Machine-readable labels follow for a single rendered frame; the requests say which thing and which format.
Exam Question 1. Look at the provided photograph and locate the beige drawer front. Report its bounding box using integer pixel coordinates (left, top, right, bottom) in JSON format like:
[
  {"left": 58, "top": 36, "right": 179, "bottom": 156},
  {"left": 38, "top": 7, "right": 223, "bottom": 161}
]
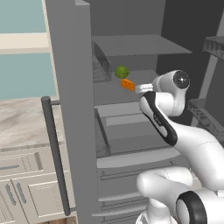
[{"left": 0, "top": 150, "right": 46, "bottom": 178}]

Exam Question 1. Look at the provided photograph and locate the grey freezer drawer front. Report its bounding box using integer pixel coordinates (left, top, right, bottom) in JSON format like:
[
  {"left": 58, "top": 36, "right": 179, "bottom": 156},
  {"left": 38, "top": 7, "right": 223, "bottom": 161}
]
[{"left": 95, "top": 148, "right": 187, "bottom": 205}]

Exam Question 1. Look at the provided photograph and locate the grey fridge door with racks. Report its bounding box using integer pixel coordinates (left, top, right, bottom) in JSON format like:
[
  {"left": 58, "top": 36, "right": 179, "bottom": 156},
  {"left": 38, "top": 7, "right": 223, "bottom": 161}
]
[{"left": 186, "top": 0, "right": 224, "bottom": 147}]

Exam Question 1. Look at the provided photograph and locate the grey cabinet door handle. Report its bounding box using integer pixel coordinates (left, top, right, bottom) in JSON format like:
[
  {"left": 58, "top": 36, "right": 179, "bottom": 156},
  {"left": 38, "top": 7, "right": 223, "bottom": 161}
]
[
  {"left": 4, "top": 183, "right": 18, "bottom": 207},
  {"left": 15, "top": 181, "right": 28, "bottom": 205}
]

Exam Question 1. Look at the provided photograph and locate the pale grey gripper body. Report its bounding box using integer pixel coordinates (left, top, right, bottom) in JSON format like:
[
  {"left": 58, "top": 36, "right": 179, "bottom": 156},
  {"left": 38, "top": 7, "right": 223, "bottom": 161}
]
[{"left": 134, "top": 82, "right": 155, "bottom": 96}]

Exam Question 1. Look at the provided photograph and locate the grey drawer handle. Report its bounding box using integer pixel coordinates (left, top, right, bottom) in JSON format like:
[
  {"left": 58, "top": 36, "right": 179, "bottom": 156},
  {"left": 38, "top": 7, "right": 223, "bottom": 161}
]
[{"left": 0, "top": 164, "right": 20, "bottom": 172}]

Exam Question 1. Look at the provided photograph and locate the orange cheese wedge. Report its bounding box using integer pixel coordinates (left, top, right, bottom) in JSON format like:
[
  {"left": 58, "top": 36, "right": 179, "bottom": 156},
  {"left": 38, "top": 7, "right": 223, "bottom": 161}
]
[{"left": 120, "top": 78, "right": 137, "bottom": 92}]

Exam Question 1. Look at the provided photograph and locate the beige cabinet door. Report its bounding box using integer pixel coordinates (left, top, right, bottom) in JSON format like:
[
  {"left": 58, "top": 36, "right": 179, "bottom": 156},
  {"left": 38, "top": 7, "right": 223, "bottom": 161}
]
[
  {"left": 0, "top": 178, "right": 19, "bottom": 224},
  {"left": 10, "top": 171, "right": 75, "bottom": 224}
]

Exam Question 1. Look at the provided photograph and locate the grey fridge shelf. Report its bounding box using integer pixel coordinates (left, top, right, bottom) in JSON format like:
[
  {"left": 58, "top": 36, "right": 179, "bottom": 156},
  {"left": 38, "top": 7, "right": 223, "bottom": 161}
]
[{"left": 91, "top": 33, "right": 193, "bottom": 58}]

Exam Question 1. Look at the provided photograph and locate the dark grey fridge door handle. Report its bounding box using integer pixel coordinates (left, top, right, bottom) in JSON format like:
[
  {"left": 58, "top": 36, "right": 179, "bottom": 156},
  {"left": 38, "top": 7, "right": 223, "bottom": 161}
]
[{"left": 40, "top": 95, "right": 73, "bottom": 217}]

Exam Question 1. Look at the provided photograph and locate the grey fridge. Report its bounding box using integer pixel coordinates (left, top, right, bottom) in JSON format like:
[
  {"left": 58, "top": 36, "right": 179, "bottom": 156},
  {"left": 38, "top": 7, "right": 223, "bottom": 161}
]
[{"left": 74, "top": 0, "right": 224, "bottom": 224}]

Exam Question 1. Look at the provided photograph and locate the green round vegetable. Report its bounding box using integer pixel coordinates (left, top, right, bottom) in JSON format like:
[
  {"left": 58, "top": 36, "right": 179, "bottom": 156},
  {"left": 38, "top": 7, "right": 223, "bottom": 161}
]
[{"left": 114, "top": 65, "right": 130, "bottom": 80}]

